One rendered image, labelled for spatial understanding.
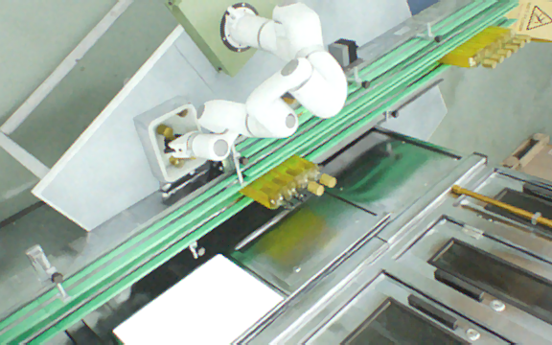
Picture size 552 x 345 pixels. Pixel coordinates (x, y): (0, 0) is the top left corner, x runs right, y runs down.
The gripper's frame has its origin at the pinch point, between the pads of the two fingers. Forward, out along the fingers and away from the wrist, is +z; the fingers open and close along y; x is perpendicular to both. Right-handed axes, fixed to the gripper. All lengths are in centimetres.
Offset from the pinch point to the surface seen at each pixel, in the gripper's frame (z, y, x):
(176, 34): -1.5, 14.1, 30.4
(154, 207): 1.1, -14.6, -16.6
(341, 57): -2, 79, -1
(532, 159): 124, 407, -226
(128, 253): -8.7, -30.9, -21.3
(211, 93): 3.7, 21.1, 7.8
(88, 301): -6, -46, -29
